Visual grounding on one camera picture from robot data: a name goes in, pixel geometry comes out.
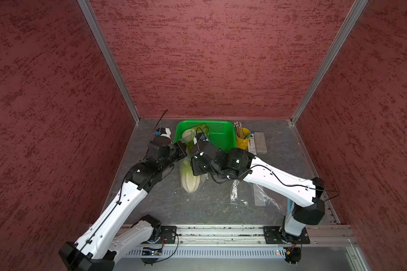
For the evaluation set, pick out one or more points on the chinese cabbage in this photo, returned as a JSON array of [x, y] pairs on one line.
[[189, 137], [190, 178]]

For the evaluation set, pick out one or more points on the aluminium front rail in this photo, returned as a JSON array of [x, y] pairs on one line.
[[258, 236]]

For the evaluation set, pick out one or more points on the chinese cabbage back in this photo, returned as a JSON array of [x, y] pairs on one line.
[[189, 137]]

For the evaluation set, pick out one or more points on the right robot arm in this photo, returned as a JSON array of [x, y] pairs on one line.
[[237, 164]]

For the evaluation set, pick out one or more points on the green plastic basket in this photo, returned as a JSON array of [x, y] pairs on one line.
[[221, 133]]

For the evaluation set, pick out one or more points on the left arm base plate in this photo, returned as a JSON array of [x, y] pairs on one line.
[[164, 235]]

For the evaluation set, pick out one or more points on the white blue small box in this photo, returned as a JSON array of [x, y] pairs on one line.
[[252, 144]]

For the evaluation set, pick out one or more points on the clear zipper bag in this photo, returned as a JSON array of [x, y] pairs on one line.
[[258, 197], [190, 172]]

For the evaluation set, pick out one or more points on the yellow pencil cup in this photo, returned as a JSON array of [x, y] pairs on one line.
[[243, 144]]

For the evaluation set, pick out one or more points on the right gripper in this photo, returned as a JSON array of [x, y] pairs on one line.
[[196, 165]]

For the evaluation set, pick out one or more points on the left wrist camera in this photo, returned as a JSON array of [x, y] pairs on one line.
[[163, 132]]

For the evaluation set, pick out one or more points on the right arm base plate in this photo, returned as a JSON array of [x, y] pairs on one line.
[[276, 236]]

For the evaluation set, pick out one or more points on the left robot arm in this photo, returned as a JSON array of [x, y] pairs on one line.
[[99, 249]]

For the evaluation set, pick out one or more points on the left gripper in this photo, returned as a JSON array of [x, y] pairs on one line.
[[181, 151]]

